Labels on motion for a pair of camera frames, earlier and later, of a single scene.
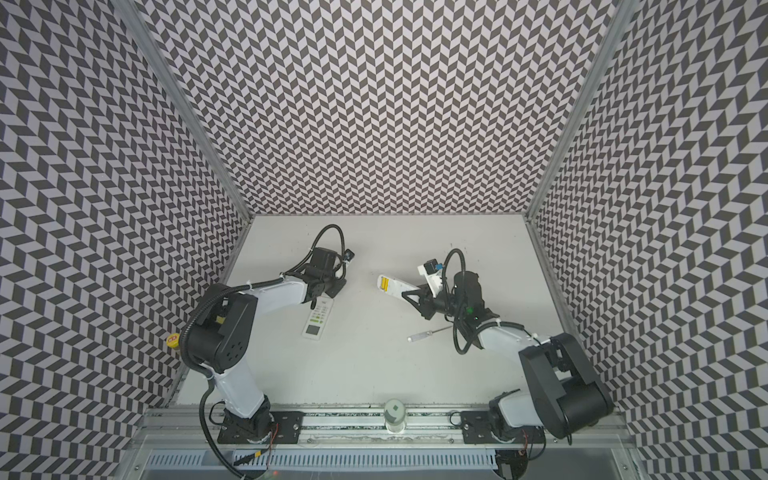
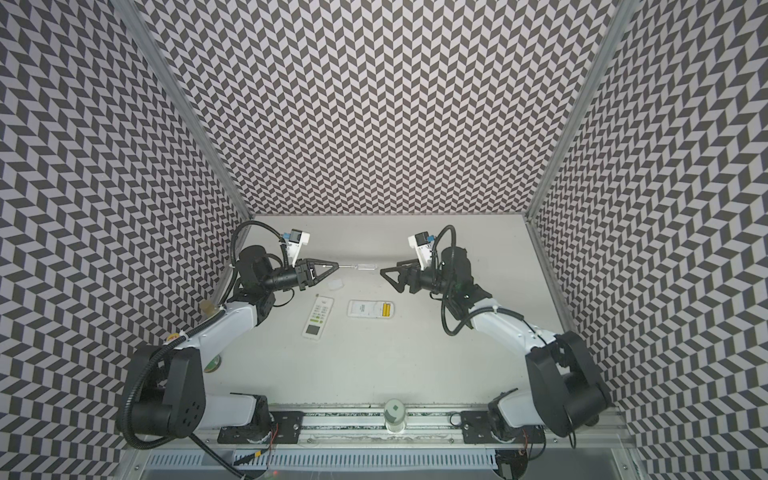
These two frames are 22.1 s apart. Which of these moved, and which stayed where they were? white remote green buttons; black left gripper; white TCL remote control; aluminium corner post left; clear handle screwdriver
Moved: white remote green buttons; black left gripper; clear handle screwdriver
Stayed: aluminium corner post left; white TCL remote control
